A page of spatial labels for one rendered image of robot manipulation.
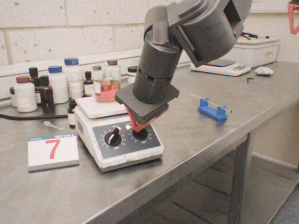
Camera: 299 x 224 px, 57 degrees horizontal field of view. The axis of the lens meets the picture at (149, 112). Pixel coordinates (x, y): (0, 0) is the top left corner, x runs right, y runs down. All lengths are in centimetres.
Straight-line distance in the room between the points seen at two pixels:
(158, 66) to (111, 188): 21
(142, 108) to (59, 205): 19
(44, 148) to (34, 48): 55
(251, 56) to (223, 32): 116
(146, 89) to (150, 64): 5
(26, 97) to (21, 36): 26
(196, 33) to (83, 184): 30
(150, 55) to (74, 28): 76
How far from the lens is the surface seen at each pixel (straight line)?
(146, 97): 43
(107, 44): 122
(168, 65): 40
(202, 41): 38
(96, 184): 48
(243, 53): 155
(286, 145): 202
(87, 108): 57
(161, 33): 41
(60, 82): 90
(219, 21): 37
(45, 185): 50
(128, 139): 52
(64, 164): 54
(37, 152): 57
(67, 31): 111
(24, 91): 85
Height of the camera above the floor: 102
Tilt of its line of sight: 20 degrees down
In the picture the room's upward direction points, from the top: straight up
